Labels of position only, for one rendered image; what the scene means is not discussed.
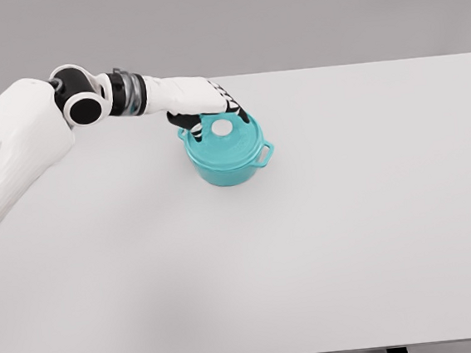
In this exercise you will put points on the teal pot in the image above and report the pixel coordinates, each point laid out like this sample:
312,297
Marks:
227,173

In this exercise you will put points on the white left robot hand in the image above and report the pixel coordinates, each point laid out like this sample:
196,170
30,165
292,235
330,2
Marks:
194,95

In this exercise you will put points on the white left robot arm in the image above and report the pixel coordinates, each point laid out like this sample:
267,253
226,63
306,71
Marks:
23,134

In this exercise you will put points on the teal pot lid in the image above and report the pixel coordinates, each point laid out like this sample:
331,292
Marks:
227,146

